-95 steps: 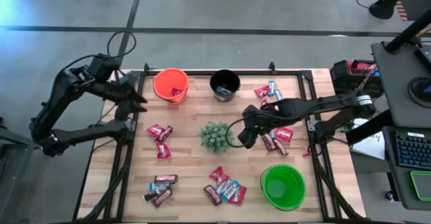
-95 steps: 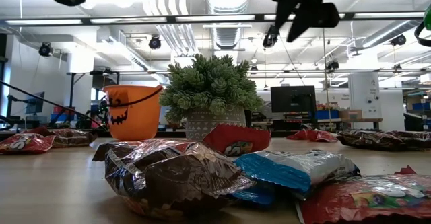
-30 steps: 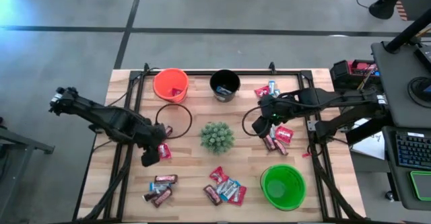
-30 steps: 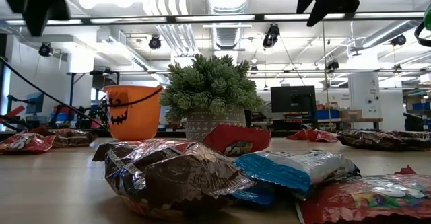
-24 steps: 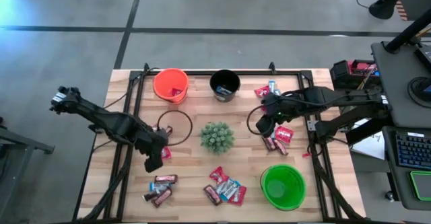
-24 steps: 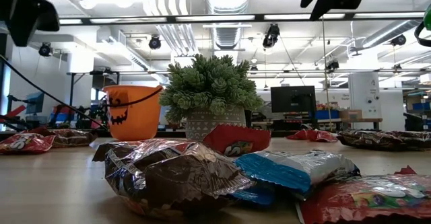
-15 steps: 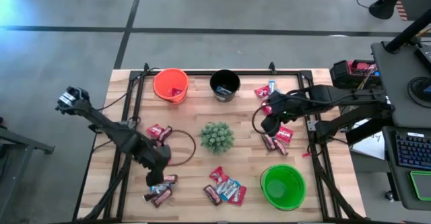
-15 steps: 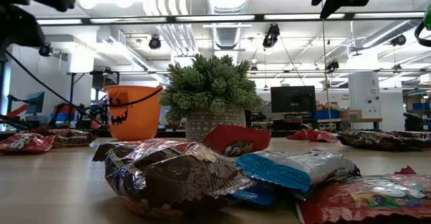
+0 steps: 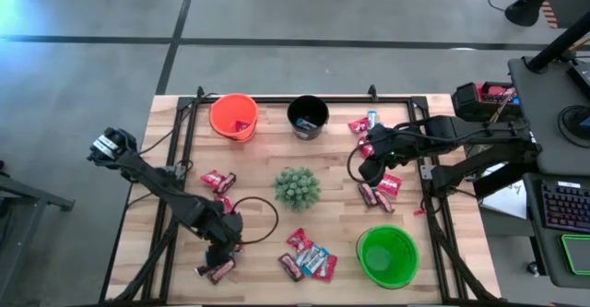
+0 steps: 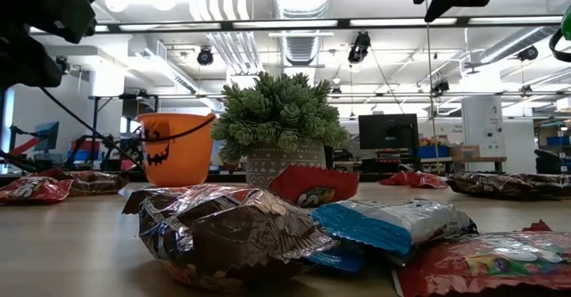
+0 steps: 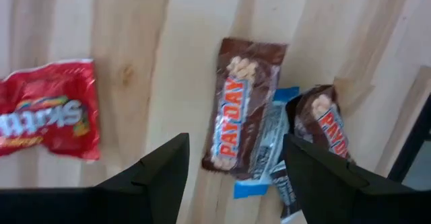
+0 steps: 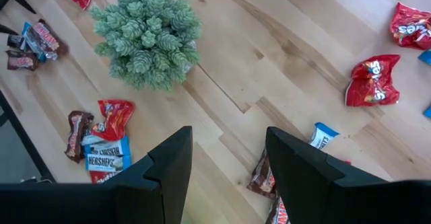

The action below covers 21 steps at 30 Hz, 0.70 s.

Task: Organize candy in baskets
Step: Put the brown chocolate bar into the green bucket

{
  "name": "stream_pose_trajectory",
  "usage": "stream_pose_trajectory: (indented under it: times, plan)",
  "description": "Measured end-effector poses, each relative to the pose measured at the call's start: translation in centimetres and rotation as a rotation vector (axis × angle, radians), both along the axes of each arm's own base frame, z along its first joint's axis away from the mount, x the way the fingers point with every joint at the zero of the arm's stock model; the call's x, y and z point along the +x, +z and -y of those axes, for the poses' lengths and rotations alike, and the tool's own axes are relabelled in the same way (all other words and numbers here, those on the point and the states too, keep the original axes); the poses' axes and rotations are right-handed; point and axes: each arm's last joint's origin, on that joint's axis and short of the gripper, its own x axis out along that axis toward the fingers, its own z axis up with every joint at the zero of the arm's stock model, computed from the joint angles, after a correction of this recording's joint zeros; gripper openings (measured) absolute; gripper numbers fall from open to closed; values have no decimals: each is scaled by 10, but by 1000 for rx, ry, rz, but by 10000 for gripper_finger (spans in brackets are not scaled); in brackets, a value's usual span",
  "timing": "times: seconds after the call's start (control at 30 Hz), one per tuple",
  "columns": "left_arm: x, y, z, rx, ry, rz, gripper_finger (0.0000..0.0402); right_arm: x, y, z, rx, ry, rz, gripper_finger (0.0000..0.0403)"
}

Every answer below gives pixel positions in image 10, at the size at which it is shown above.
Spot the green plastic bucket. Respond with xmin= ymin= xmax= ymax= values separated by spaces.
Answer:
xmin=548 ymin=4 xmax=571 ymax=64

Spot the white pillar cabinet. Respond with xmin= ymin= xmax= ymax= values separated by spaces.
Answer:
xmin=461 ymin=95 xmax=508 ymax=173

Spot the black computer monitor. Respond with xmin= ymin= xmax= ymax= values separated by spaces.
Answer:
xmin=358 ymin=113 xmax=420 ymax=152

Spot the blue storage bin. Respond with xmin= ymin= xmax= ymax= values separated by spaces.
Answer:
xmin=418 ymin=144 xmax=451 ymax=159

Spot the cardboard box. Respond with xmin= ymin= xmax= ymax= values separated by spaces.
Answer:
xmin=449 ymin=144 xmax=481 ymax=159

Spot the wooden background table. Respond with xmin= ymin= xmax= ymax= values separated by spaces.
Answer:
xmin=418 ymin=156 xmax=508 ymax=173

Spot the black office chair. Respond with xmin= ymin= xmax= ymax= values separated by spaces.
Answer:
xmin=534 ymin=148 xmax=563 ymax=176

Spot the artificial succulent in grey pot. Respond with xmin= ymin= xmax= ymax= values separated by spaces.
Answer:
xmin=209 ymin=71 xmax=352 ymax=189

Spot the blue white Hershey's bar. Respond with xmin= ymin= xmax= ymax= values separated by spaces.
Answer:
xmin=310 ymin=198 xmax=478 ymax=268
xmin=305 ymin=242 xmax=368 ymax=275

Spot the orange pumpkin face bucket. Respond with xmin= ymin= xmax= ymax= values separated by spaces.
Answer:
xmin=136 ymin=112 xmax=216 ymax=188

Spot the red storage bin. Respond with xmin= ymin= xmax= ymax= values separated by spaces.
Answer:
xmin=70 ymin=139 xmax=102 ymax=155

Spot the blue-lit monitor screen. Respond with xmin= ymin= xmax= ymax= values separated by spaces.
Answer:
xmin=33 ymin=120 xmax=61 ymax=152

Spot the thin hanging cord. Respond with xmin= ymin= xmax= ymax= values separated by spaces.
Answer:
xmin=423 ymin=20 xmax=441 ymax=173

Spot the black ceiling-mounted camera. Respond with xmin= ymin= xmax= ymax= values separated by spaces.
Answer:
xmin=430 ymin=78 xmax=451 ymax=95
xmin=196 ymin=46 xmax=215 ymax=67
xmin=347 ymin=31 xmax=372 ymax=65
xmin=55 ymin=54 xmax=72 ymax=75
xmin=517 ymin=45 xmax=540 ymax=62

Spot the black metal stand frame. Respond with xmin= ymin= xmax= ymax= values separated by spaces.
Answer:
xmin=87 ymin=94 xmax=160 ymax=173

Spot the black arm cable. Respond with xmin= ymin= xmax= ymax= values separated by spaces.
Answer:
xmin=38 ymin=86 xmax=147 ymax=176

